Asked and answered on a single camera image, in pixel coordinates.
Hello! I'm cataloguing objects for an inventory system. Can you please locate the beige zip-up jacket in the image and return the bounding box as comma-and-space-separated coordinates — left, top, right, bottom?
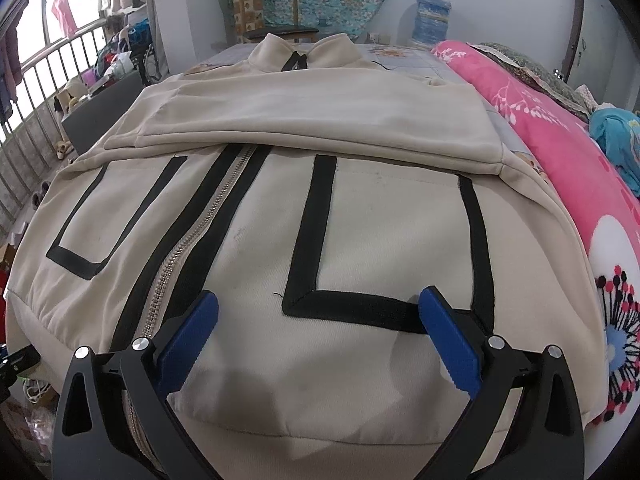
4, 35, 608, 479

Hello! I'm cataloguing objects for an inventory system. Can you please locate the metal window railing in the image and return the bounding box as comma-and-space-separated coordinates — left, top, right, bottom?
1, 18, 105, 234

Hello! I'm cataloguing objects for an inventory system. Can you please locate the pink floral blanket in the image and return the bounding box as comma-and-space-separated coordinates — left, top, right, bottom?
432, 40, 639, 424

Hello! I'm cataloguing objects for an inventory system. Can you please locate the grey flat board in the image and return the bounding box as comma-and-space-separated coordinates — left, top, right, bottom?
62, 70, 144, 155

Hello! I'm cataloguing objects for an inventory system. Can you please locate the blue patterned cloth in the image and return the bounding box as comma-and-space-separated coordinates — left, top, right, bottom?
589, 107, 640, 197

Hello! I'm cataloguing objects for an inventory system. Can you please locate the grey fuzzy blanket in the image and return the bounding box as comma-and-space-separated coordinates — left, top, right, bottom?
471, 42, 592, 122

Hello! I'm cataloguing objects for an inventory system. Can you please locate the floral bed sheet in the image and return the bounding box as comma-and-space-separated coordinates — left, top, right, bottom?
186, 44, 552, 185

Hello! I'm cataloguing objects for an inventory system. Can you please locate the blue water jug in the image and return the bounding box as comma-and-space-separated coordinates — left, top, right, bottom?
411, 0, 451, 48

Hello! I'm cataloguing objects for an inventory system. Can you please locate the wooden chair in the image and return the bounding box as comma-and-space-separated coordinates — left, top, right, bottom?
232, 0, 319, 44

